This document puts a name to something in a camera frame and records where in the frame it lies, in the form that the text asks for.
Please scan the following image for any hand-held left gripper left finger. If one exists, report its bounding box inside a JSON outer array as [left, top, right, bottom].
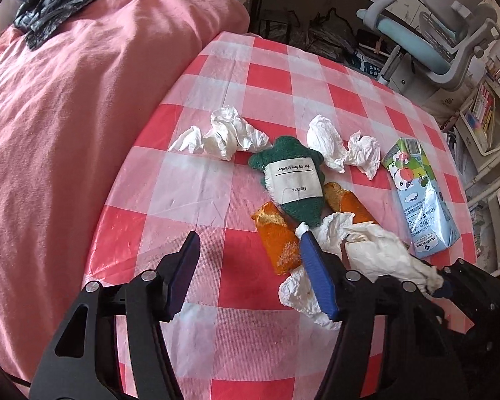
[[29, 231, 201, 400]]

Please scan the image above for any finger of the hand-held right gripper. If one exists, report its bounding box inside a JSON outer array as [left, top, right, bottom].
[[432, 258, 481, 299]]

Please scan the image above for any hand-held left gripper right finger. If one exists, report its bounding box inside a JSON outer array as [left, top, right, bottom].
[[300, 232, 467, 400]]

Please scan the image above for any blue green milk carton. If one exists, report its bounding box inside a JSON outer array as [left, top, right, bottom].
[[381, 137, 461, 260]]

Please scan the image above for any green knitted pouch white label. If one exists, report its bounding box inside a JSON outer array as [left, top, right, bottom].
[[248, 135, 326, 228]]

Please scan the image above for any pink quilt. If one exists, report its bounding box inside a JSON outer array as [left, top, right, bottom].
[[0, 0, 251, 386]]

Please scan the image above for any red white checkered tablecloth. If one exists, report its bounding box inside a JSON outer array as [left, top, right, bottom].
[[81, 31, 478, 400]]

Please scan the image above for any black bag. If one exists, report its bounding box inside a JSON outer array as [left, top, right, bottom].
[[305, 7, 360, 58]]

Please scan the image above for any grey blue office chair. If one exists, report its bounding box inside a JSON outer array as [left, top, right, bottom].
[[355, 0, 500, 91]]

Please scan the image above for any white desk with drawers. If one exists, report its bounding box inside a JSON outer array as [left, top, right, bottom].
[[250, 0, 442, 92]]

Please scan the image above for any black shiny jacket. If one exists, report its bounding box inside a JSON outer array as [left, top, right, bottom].
[[14, 0, 151, 49]]

